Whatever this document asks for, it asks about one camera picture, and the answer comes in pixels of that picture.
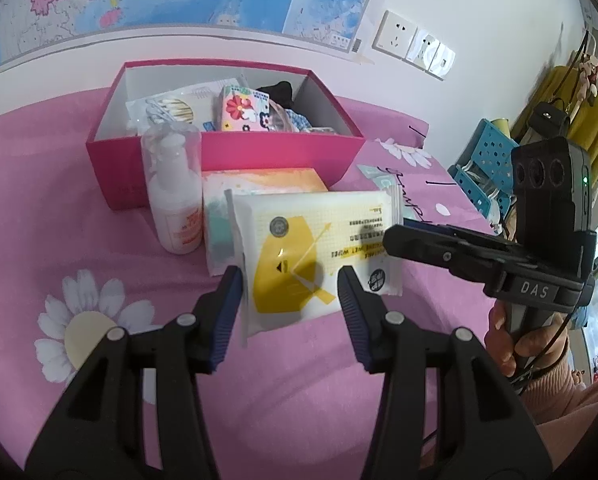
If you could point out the person's right hand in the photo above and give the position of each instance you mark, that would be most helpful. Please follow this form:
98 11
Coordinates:
534 350

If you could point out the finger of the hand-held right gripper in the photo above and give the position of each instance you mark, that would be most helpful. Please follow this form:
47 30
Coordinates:
429 250
459 232

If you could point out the person's right forearm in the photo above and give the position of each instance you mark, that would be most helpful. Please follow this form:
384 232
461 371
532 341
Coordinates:
569 405

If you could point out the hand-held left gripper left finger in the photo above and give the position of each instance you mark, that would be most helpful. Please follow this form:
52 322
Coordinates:
226 310

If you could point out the pink white hanging ornament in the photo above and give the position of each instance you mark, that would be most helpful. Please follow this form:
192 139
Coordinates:
590 72

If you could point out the clear pink packet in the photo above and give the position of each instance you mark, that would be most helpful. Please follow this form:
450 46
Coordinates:
277 116

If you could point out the cotton swab pack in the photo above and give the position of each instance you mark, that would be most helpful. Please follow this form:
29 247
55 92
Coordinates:
171 107

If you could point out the white pump bottle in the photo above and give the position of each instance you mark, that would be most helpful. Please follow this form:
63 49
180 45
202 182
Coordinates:
176 210

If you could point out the blue plastic basket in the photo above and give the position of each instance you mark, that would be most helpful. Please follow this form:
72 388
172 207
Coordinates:
489 160

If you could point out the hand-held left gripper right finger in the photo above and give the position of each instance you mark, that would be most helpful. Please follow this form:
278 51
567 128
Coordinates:
354 315

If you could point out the black scrunchie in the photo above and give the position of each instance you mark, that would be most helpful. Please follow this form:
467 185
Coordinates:
278 92

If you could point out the pink cardboard box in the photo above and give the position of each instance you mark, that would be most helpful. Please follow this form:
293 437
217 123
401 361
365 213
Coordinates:
259 152

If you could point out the blue gingham scrunchie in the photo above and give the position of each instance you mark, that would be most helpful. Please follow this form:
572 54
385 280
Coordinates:
299 121

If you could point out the small floral tissue pack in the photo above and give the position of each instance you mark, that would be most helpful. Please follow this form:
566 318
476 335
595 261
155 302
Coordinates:
241 107

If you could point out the yellow white wet wipes pack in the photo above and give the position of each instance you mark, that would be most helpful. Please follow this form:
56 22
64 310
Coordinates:
299 240

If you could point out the white wall socket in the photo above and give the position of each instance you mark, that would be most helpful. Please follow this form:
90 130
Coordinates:
394 34
421 47
441 61

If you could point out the large pastel tissue pack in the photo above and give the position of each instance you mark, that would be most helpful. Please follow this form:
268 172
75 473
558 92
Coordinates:
216 220

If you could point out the pink daisy print tablecloth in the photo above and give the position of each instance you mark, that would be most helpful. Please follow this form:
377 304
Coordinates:
44 210

